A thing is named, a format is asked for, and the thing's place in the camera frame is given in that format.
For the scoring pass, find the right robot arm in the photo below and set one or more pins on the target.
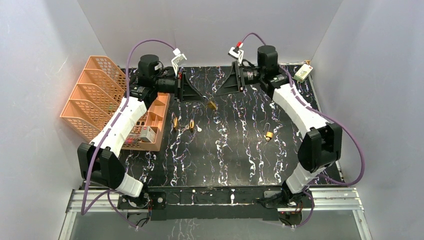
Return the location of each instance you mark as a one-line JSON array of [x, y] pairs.
[[322, 140]]

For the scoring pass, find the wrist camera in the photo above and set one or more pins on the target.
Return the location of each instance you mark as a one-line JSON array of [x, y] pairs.
[[176, 61], [237, 53]]

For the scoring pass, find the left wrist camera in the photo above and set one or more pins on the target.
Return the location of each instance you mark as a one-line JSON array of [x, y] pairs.
[[176, 61]]

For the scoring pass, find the small brass padlock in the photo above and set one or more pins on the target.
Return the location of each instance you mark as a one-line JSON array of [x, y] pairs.
[[209, 103], [268, 134]]

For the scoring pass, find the white staple box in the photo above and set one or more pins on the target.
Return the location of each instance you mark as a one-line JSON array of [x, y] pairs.
[[147, 135]]

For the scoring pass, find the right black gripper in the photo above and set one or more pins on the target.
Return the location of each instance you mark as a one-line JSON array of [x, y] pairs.
[[233, 82]]

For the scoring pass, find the coloured marker set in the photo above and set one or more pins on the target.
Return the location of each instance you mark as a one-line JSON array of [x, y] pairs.
[[132, 139]]

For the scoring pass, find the small white green box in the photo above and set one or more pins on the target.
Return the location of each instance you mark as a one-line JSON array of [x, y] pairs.
[[302, 73]]

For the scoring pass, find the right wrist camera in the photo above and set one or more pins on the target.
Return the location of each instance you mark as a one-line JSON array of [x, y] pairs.
[[237, 53]]

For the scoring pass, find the medium brass padlock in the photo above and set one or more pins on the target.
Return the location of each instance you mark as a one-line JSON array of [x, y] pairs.
[[191, 125]]

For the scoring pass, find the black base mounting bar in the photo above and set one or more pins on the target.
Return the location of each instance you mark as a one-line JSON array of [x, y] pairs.
[[212, 200]]

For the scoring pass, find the small open brass padlock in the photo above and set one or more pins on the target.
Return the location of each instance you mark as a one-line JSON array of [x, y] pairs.
[[268, 134]]

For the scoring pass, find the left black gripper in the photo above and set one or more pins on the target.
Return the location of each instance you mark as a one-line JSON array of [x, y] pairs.
[[179, 86]]

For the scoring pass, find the large brass padlock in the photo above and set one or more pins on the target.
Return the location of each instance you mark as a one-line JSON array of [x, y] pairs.
[[175, 122]]

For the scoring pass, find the aluminium frame rail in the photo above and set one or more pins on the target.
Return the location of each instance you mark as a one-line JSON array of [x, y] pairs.
[[333, 198]]

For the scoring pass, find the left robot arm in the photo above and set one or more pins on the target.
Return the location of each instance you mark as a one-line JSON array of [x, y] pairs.
[[98, 160]]

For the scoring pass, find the orange plastic desk organizer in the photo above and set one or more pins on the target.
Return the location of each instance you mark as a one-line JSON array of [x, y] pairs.
[[97, 95]]

